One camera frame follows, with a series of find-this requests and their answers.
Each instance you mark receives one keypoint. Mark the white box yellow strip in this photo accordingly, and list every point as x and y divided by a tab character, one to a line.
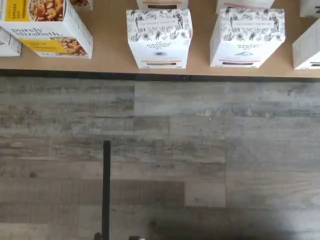
162	3
160	37

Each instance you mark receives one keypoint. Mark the wooden shelf board low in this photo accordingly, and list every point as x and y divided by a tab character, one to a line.
110	50

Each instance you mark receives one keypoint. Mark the white box dark strip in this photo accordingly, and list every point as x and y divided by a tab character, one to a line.
308	50
310	7

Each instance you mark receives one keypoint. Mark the white box pink strip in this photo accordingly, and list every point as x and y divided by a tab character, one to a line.
245	5
246	37

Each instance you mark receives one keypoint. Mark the blue Flax Plus box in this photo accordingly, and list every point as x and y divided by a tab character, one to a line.
10	47

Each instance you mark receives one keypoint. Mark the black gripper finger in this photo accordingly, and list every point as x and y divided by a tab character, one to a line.
106	190

